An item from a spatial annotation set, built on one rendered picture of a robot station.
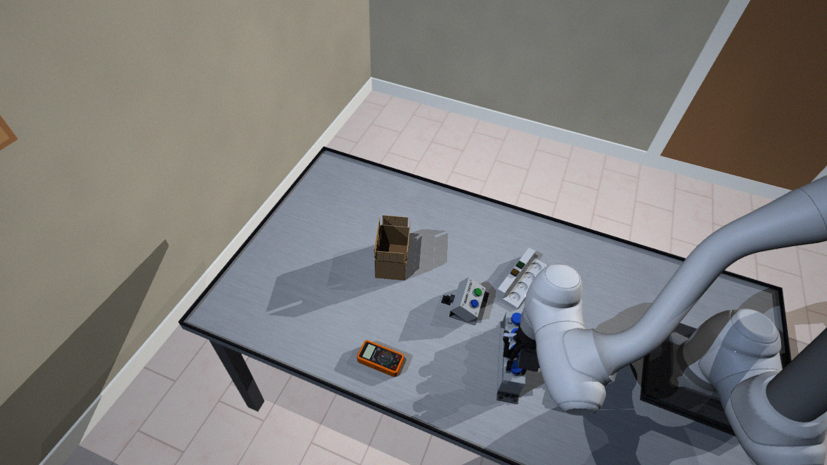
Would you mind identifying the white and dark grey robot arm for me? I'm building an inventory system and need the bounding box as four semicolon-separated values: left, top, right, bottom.
518;175;827;465

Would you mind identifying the orange digital multimeter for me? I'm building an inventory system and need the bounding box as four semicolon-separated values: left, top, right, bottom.
357;340;404;377

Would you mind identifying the brown cardboard box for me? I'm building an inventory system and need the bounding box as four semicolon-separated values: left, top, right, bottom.
374;215;410;280

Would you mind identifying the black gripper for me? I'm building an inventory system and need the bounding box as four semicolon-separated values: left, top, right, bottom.
503;325;536;371

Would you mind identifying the white key panel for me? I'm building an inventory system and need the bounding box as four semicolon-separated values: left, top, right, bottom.
441;277;486;325

